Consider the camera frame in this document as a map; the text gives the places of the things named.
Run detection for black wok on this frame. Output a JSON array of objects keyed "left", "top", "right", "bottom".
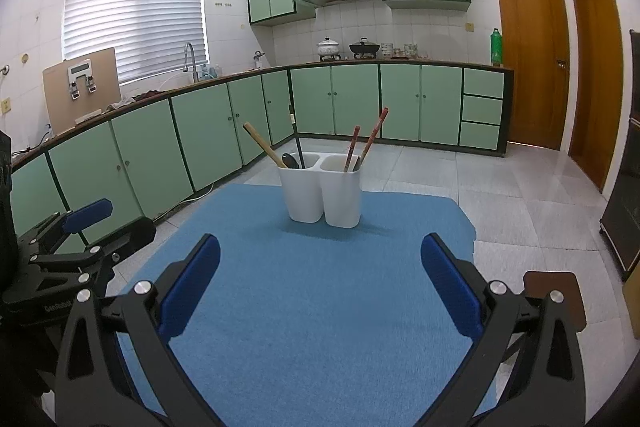
[{"left": 348, "top": 38, "right": 382, "bottom": 59}]

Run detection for cardboard panel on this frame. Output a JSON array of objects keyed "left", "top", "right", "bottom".
[{"left": 621, "top": 264, "right": 640, "bottom": 341}]

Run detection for white window blind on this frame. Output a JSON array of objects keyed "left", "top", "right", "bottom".
[{"left": 62, "top": 0, "right": 208, "bottom": 84}]

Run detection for white pot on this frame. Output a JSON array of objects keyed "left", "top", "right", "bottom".
[{"left": 317, "top": 37, "right": 342, "bottom": 60}]

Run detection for green base cabinets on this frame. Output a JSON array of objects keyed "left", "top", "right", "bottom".
[{"left": 9, "top": 62, "right": 516, "bottom": 253}]

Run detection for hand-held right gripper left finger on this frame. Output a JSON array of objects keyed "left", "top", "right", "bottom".
[{"left": 55, "top": 234, "right": 226, "bottom": 427}]

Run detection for closed wooden door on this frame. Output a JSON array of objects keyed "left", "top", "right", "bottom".
[{"left": 491, "top": 0, "right": 571, "bottom": 152}]

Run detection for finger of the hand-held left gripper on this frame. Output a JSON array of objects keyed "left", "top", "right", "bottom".
[
  {"left": 17, "top": 199, "right": 113, "bottom": 258},
  {"left": 30, "top": 217, "right": 157, "bottom": 299}
]

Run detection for white clip device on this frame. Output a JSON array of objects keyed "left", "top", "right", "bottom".
[{"left": 66, "top": 63, "right": 98, "bottom": 100}]

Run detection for white utensil holder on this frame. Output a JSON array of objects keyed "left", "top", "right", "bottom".
[{"left": 278, "top": 152, "right": 362, "bottom": 229}]

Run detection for brown floor mat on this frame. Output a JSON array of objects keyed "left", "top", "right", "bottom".
[{"left": 522, "top": 271, "right": 587, "bottom": 333}]

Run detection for blue mat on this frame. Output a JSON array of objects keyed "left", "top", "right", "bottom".
[{"left": 112, "top": 183, "right": 496, "bottom": 427}]

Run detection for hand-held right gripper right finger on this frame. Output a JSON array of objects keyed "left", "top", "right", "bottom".
[{"left": 421, "top": 233, "right": 586, "bottom": 427}]

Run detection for red patterned wooden chopstick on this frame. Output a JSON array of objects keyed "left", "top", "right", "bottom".
[
  {"left": 359, "top": 107, "right": 390, "bottom": 168},
  {"left": 344, "top": 125, "right": 361, "bottom": 172}
]

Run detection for black glass-front cabinet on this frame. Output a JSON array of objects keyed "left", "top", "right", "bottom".
[{"left": 599, "top": 29, "right": 640, "bottom": 284}]

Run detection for white cable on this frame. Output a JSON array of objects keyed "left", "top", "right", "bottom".
[{"left": 177, "top": 183, "right": 217, "bottom": 205}]

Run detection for metal faucet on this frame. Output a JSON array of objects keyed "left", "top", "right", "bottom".
[{"left": 182, "top": 42, "right": 199, "bottom": 84}]

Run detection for cardboard box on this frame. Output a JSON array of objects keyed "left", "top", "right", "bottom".
[{"left": 42, "top": 47, "right": 122, "bottom": 134}]

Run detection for black handled utensil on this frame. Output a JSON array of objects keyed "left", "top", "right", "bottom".
[{"left": 288, "top": 104, "right": 304, "bottom": 168}]

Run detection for recessed wooden door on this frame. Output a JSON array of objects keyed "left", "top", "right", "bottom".
[{"left": 568, "top": 0, "right": 624, "bottom": 194}]

